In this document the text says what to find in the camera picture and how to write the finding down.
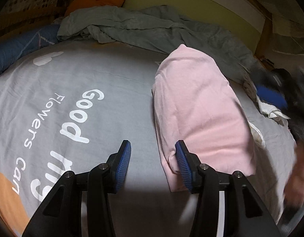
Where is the grey printed bed sheet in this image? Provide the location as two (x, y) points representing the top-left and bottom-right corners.
(0, 39), (298, 237)

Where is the wooden bunk bed frame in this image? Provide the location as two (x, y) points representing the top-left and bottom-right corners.
(216, 0), (278, 65)

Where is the pink printed t-shirt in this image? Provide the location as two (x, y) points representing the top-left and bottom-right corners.
(152, 45), (256, 192)

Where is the person right hand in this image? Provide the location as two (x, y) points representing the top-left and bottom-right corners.
(284, 142), (304, 208)

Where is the grey-green rumpled blanket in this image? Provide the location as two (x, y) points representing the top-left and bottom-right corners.
(57, 5), (262, 83)

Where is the folded white garment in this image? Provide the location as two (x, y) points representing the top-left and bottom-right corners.
(243, 75), (289, 148)

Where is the blue patterned pillow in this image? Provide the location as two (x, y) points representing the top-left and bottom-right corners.
(0, 24), (60, 75)

